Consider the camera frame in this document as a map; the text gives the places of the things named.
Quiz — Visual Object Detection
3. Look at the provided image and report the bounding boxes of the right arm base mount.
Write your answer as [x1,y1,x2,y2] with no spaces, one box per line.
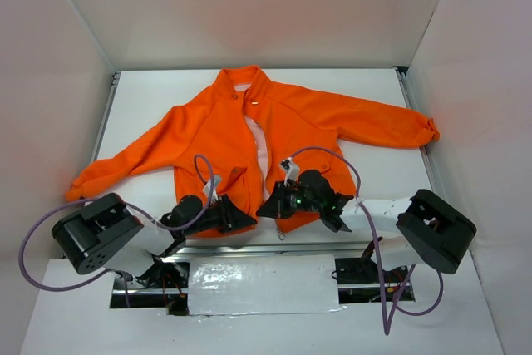
[331,245,408,304]

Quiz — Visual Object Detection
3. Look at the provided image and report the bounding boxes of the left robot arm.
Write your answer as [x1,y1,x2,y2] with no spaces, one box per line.
[52,193,257,288]

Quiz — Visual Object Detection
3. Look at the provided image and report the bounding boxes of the white foil-edged panel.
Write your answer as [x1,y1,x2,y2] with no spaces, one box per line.
[188,255,342,316]

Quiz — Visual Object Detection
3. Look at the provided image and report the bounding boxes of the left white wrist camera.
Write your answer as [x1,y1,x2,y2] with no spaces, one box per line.
[203,175,221,204]

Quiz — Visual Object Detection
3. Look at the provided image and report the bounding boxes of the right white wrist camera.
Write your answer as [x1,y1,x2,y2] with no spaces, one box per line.
[279,157,300,185]

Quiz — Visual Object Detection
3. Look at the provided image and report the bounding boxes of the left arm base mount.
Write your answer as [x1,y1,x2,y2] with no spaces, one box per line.
[110,259,190,316]

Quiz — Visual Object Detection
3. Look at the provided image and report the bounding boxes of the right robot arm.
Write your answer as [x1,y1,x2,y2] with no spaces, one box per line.
[257,170,477,281]

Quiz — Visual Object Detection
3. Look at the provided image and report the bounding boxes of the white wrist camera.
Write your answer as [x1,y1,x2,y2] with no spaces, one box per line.
[279,157,300,185]
[203,175,221,204]

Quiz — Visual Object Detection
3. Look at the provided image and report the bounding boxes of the orange zip jacket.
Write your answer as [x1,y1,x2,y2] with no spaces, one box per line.
[65,66,440,215]

